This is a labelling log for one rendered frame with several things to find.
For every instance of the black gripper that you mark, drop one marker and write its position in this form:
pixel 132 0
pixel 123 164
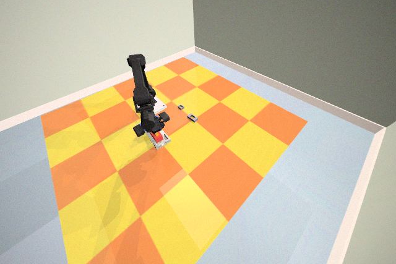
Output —
pixel 140 131

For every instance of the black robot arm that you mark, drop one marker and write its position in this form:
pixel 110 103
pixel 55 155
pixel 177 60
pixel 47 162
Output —
pixel 144 94

